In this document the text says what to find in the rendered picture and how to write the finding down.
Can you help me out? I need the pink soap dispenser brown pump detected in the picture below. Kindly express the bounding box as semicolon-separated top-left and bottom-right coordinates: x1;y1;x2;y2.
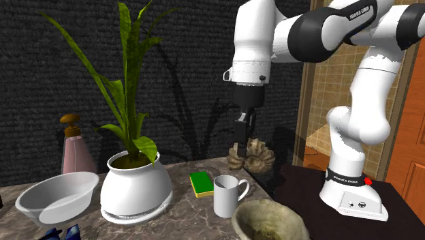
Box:
59;113;98;175

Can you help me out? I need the dark robot stand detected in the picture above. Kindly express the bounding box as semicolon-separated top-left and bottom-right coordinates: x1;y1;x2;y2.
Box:
273;164;425;240

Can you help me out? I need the green and yellow sponge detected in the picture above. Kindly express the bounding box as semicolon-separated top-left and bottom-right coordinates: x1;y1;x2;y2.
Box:
189;170;215;199

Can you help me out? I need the beige ruffled shell figure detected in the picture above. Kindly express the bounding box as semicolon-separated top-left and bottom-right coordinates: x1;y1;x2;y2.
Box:
226;137;276;174

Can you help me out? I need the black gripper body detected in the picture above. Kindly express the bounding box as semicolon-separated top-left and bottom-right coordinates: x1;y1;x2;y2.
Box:
233;84;266;116

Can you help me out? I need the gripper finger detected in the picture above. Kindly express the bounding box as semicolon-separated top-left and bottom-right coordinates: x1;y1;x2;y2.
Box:
247;108;257;140
234;112;249;159

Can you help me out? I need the beige stone bowl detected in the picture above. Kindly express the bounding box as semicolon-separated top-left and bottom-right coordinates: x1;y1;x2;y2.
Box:
231;198;311;240

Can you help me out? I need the green plant in white pot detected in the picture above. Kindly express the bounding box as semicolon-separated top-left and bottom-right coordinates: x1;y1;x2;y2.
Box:
40;0;180;226

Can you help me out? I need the blue toy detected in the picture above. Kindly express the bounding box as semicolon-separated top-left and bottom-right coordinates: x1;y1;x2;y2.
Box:
39;224;82;240

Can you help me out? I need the orange wooden door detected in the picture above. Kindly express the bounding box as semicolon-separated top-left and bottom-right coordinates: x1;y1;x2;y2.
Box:
384;35;425;224

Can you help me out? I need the white mug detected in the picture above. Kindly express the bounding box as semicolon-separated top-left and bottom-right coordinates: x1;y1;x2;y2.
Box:
212;175;251;219

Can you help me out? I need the white plastic basin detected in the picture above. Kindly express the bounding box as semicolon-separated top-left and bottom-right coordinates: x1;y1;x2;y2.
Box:
14;170;100;228

